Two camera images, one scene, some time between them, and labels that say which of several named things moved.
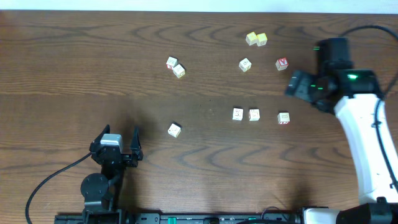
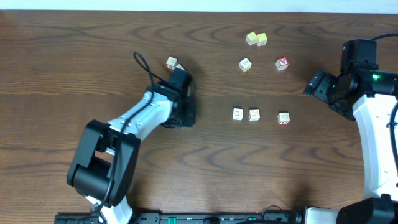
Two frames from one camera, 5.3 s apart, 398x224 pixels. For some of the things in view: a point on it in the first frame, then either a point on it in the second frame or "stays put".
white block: [283, 118] stays put
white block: [237, 114] stays put
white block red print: [254, 114] stays put
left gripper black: [116, 156] -> [189, 111]
